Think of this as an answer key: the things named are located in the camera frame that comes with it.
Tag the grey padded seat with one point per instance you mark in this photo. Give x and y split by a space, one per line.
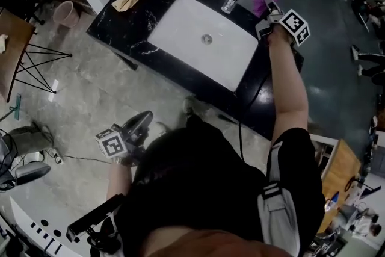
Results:
33 171

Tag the person's head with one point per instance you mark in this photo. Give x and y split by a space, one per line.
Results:
216 245

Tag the grey crossbody bag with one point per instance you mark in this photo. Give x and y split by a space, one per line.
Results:
279 213

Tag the white sink basin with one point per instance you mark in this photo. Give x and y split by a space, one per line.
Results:
186 27

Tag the pink waste bin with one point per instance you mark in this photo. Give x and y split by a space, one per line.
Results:
64 13

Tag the white crumpled tissue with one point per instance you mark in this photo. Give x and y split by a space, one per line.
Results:
3 43

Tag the grey-green fabric heap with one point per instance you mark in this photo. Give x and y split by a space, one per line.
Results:
30 138

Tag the person's left forearm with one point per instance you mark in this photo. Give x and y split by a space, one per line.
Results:
118 183

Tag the black marble counter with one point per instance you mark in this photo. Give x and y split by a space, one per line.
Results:
120 30

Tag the wooden table with white frame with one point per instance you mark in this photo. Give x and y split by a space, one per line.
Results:
343 171

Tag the black chest-mounted device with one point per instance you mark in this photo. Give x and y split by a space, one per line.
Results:
93 216

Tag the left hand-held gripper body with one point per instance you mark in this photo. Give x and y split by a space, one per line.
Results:
112 144

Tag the person's right forearm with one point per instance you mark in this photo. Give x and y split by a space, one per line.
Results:
282 69

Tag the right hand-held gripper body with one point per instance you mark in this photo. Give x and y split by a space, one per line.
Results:
293 27

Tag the person's torso in black shirt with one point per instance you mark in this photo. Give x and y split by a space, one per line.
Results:
204 189

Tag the silver wristwatch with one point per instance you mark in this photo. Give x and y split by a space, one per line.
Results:
120 161

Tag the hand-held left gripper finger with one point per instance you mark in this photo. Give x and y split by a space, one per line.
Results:
145 129
136 122

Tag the white power strip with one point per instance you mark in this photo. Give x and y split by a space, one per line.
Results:
58 158

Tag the teal floor squeegee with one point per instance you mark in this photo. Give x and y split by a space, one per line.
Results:
16 105

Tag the white curved panel with holes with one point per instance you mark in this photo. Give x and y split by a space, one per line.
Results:
27 216

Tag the metal sink drain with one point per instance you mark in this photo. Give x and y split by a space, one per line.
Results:
206 39

